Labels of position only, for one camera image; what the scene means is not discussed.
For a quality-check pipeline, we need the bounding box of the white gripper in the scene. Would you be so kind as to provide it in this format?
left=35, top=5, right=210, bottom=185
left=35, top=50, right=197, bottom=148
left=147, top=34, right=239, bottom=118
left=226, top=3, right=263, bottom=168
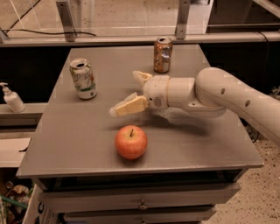
left=109, top=71, right=170, bottom=117

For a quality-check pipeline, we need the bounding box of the white green 7up can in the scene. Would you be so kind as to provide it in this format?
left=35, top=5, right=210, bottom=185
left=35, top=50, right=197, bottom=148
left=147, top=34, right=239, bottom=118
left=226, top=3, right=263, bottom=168
left=69, top=58, right=97, bottom=100

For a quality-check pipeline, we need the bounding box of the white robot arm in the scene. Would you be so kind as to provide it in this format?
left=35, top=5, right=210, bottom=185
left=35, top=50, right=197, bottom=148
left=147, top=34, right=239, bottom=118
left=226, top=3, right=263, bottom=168
left=109, top=67, right=280, bottom=144

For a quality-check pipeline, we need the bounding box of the orange soda can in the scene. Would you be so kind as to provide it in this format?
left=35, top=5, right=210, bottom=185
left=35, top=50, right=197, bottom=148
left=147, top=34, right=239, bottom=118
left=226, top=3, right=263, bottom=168
left=154, top=37, right=173, bottom=74

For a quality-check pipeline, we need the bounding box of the red apple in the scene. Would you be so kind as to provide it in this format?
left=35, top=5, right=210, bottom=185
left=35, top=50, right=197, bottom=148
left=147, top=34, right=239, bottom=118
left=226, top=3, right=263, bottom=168
left=115, top=125, right=148, bottom=160

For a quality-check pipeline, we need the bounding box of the grey drawer cabinet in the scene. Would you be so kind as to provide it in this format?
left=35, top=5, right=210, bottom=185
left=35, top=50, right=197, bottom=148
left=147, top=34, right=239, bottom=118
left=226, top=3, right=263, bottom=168
left=17, top=45, right=263, bottom=224

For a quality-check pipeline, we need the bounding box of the upper grey drawer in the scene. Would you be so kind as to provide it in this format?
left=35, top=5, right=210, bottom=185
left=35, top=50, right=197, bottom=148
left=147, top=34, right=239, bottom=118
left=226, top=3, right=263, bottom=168
left=39, top=183, right=241, bottom=213

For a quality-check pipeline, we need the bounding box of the grey drawer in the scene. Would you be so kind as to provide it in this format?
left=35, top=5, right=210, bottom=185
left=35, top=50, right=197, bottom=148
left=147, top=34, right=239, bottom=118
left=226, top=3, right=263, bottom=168
left=65, top=206, right=216, bottom=224
left=39, top=183, right=241, bottom=213

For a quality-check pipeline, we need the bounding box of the white pump lotion bottle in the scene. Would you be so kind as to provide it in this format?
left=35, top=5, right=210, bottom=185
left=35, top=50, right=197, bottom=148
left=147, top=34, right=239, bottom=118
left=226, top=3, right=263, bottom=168
left=0, top=82, right=25, bottom=113

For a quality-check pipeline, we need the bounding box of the lower grey drawer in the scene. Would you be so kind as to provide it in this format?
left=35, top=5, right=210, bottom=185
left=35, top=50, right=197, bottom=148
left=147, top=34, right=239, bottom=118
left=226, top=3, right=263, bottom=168
left=65, top=206, right=216, bottom=224

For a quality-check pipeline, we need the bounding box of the white cardboard box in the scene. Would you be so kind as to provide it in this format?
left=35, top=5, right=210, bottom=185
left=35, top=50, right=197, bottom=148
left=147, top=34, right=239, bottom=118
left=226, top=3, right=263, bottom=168
left=23, top=185, right=58, bottom=224

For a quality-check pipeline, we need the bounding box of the metal railing frame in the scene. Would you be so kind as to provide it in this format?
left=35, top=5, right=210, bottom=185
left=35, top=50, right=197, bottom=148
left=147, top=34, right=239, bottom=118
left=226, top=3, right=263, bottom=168
left=0, top=0, right=280, bottom=47

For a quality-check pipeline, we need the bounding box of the black cable behind glass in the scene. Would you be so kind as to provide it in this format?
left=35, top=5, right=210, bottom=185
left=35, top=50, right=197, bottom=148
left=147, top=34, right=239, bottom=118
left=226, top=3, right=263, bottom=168
left=0, top=27, right=97, bottom=39

